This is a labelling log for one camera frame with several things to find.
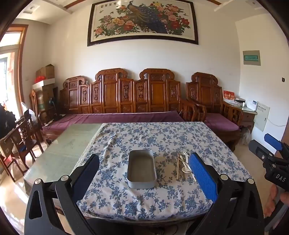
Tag rectangular metal tin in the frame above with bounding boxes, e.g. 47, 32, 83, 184
127, 149, 158, 189

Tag grey fluffy heap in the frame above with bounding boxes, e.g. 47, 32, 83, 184
239, 128, 252, 145

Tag grey wall fuse panel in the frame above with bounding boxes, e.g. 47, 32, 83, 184
243, 50, 261, 66

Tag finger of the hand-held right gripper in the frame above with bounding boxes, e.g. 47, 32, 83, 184
248, 139, 275, 162
264, 133, 289, 157

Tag carved wooden armchair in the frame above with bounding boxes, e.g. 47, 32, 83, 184
186, 72, 244, 152

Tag white plastic bag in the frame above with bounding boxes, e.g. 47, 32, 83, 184
21, 102, 36, 125

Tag stacked cardboard boxes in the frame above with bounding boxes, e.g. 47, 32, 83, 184
36, 86, 55, 111

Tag long carved wooden sofa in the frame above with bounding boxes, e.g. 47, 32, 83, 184
38, 68, 207, 146

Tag purple sofa cushion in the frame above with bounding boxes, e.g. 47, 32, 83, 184
42, 111, 186, 131

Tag white flat box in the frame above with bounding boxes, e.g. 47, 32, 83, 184
32, 78, 56, 91

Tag framed peacock flower painting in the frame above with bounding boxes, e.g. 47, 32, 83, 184
87, 0, 199, 47

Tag wooden side table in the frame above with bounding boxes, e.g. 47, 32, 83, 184
222, 101, 258, 134

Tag white wall cabinet door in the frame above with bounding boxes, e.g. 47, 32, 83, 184
254, 103, 271, 132

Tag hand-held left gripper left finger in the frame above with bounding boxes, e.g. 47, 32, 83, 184
24, 154, 100, 235

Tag black desk lamp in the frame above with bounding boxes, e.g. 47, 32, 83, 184
48, 97, 57, 118

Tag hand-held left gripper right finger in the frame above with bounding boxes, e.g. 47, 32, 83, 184
188, 152, 265, 235

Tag wooden door frame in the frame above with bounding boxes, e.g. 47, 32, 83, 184
0, 24, 29, 113

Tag dark wooden dining chair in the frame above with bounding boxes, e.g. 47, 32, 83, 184
0, 133, 17, 182
10, 116, 44, 169

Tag white desk telephone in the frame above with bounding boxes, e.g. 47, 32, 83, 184
246, 99, 258, 111

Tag purple armchair cushion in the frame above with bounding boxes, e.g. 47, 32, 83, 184
204, 112, 240, 131

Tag person's right hand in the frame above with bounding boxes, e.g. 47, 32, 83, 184
265, 184, 289, 217

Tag blue floral tablecloth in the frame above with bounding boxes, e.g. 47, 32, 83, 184
76, 121, 253, 221

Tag brown cardboard box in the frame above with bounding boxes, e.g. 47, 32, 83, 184
36, 64, 55, 80

